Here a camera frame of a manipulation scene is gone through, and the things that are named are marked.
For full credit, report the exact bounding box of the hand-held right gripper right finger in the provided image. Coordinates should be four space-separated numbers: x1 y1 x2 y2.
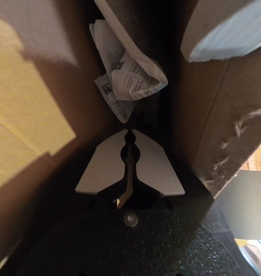
131 129 185 196

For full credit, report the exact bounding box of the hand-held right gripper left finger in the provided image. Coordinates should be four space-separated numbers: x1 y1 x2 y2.
75 129 130 194

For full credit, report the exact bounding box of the brown cardboard box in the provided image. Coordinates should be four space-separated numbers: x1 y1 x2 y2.
0 0 261 274

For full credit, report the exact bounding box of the crumpled white paper bag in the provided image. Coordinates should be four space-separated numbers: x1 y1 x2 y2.
89 19 135 124
94 0 168 101

